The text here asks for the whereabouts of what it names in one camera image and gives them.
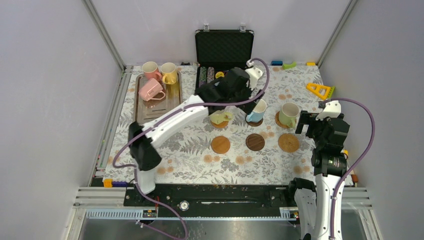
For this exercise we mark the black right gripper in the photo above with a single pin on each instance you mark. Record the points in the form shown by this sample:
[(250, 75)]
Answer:
[(308, 118)]

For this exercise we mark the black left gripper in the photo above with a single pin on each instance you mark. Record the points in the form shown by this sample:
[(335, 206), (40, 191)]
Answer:
[(246, 107)]

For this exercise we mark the pale yellow mug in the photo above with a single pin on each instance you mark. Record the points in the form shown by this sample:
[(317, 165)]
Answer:
[(220, 116)]

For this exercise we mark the light blue mug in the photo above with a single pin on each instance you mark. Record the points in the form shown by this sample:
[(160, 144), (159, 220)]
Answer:
[(257, 113)]

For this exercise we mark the dark walnut wooden coaster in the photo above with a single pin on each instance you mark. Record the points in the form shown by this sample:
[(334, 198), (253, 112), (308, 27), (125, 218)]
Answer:
[(255, 124)]

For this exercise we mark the woven cork coaster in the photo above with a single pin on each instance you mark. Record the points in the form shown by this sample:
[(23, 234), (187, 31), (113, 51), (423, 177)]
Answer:
[(288, 143)]

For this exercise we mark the light green mug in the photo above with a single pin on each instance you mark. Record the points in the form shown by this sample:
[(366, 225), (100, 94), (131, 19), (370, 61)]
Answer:
[(288, 114)]

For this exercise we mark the dark brown wooden coaster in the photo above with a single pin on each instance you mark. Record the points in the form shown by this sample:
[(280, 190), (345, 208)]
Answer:
[(255, 142)]

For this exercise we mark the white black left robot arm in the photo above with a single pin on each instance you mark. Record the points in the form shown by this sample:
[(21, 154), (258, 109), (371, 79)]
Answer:
[(147, 138)]

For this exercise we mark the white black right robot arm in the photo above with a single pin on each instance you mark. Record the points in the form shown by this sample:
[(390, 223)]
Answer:
[(319, 201)]

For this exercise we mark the orange wooden coaster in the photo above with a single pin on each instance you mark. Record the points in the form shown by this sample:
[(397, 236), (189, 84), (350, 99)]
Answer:
[(220, 125)]

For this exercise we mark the woven rattan coaster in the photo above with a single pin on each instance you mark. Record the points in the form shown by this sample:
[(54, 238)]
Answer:
[(277, 121)]

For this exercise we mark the light brown wooden coaster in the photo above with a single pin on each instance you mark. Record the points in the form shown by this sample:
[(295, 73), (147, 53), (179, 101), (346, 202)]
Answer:
[(220, 144)]

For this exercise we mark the yellow triangle toy block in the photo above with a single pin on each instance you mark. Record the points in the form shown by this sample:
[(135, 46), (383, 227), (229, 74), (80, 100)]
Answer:
[(321, 91)]

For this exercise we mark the black poker chip case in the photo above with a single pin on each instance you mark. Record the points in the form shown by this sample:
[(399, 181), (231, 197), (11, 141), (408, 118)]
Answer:
[(222, 49)]

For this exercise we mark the brown wooden block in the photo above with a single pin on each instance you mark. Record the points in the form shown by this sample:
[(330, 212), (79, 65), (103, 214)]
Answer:
[(354, 178)]

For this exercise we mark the green toy block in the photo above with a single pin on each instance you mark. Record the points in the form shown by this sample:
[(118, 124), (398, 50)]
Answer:
[(287, 66)]

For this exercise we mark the floral table mat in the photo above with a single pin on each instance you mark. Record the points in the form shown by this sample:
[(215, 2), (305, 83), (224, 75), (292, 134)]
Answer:
[(187, 156)]

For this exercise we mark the pink mug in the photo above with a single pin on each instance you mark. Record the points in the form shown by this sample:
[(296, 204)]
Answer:
[(151, 71)]

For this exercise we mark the silver metal tray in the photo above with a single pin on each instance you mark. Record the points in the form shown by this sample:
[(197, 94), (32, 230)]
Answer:
[(146, 111)]

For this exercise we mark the dark blue toy block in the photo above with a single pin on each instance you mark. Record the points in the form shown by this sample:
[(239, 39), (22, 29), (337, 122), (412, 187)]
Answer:
[(119, 184)]

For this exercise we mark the orange toy block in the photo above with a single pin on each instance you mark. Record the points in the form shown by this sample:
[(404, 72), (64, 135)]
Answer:
[(107, 183)]

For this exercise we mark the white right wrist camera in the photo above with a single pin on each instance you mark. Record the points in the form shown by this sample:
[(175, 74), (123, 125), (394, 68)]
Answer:
[(330, 109)]

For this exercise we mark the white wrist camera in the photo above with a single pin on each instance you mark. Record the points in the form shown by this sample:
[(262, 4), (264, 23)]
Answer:
[(330, 109), (254, 74)]

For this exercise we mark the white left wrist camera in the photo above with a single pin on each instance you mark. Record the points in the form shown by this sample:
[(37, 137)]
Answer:
[(254, 74)]

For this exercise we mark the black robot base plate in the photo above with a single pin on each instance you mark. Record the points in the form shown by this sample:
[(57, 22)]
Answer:
[(214, 201)]

